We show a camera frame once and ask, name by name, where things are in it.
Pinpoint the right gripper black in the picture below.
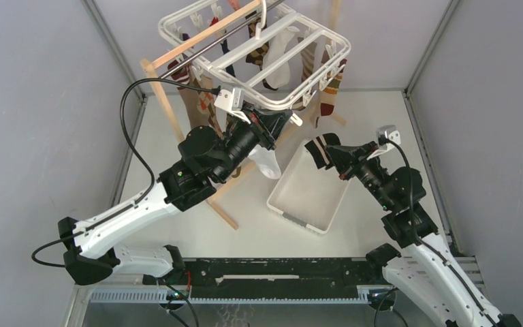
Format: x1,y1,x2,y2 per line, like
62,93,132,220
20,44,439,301
324,140,394,210

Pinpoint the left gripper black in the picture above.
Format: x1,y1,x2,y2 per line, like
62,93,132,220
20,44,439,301
212,102,291,183

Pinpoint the white hanger clip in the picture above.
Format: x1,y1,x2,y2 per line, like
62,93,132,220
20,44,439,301
289,112,303,127

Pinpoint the black sock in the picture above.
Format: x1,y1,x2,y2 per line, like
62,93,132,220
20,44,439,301
304,133,340,170

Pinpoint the white plastic clip hanger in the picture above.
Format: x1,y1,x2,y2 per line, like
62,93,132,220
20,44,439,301
153,1,351,110

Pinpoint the beige orange argyle sock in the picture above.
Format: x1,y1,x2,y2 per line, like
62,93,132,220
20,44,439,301
193,75,223,136

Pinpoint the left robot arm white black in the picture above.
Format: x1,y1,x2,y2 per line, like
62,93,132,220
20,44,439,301
58,106,293,285

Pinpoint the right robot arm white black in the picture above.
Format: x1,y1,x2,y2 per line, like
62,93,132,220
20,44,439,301
325,142,521,326

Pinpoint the white plastic basket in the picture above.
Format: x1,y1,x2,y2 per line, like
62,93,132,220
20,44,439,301
266,140,349,234

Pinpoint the white sock hanging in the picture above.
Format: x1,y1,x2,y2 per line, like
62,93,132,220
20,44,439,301
261,26,301,90

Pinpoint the brown yellow argyle sock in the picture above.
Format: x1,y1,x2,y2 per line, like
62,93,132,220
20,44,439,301
245,18,269,70

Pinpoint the navy blue sock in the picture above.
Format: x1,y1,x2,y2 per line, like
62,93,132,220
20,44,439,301
219,38,238,78

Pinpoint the metal hanging rod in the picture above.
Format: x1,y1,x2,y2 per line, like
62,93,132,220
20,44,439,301
153,1,283,79

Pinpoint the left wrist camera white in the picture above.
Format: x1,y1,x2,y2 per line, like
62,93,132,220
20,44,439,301
214,87,251,124

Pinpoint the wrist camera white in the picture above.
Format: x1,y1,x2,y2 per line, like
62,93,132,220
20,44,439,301
367,125,401,160
214,87,251,124

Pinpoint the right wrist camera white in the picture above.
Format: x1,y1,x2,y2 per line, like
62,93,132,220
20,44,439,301
367,125,401,160

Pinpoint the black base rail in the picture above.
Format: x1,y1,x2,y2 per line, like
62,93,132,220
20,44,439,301
142,258,393,297

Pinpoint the wooden rack frame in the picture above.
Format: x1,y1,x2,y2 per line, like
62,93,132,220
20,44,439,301
140,0,347,231

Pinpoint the white cable duct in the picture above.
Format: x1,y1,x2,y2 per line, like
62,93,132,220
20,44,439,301
90,287,387,305

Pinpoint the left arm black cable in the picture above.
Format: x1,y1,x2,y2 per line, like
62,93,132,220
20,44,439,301
30,78,222,268

